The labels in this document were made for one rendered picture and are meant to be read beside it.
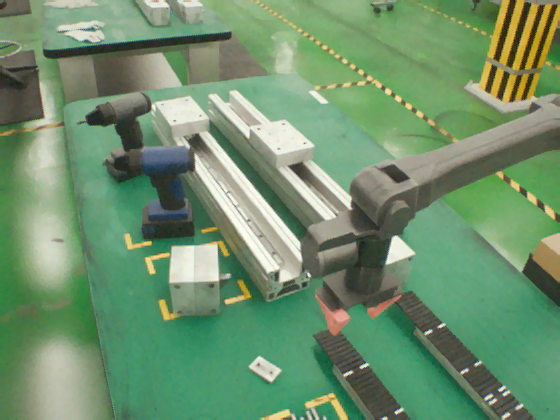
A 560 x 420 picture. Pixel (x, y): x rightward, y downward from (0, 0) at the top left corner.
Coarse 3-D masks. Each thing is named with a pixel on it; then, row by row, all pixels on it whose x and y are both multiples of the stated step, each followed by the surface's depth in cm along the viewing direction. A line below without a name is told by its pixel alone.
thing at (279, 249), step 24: (168, 144) 142; (192, 144) 137; (216, 144) 132; (216, 168) 130; (216, 192) 114; (240, 192) 118; (216, 216) 116; (240, 216) 108; (264, 216) 109; (240, 240) 105; (264, 240) 106; (288, 240) 102; (264, 264) 96; (288, 264) 102; (264, 288) 98; (288, 288) 102
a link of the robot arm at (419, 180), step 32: (544, 96) 77; (512, 128) 70; (544, 128) 70; (384, 160) 66; (416, 160) 66; (448, 160) 65; (480, 160) 66; (512, 160) 70; (352, 192) 66; (384, 192) 61; (416, 192) 62; (448, 192) 67
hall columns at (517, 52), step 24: (504, 0) 355; (528, 0) 336; (552, 0) 335; (504, 24) 360; (528, 24) 341; (552, 24) 349; (504, 48) 365; (528, 48) 353; (504, 72) 371; (528, 72) 368; (504, 96) 376; (528, 96) 385
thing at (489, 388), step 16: (400, 304) 96; (416, 304) 96; (416, 320) 93; (432, 320) 93; (432, 336) 90; (448, 336) 90; (448, 352) 87; (464, 352) 87; (464, 368) 84; (480, 368) 84; (480, 384) 82; (496, 384) 81; (496, 400) 79; (512, 400) 79; (512, 416) 77; (528, 416) 77
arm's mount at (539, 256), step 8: (544, 240) 110; (552, 240) 111; (536, 248) 112; (544, 248) 110; (552, 248) 108; (536, 256) 113; (544, 256) 110; (552, 256) 108; (544, 264) 111; (552, 264) 109; (552, 272) 109
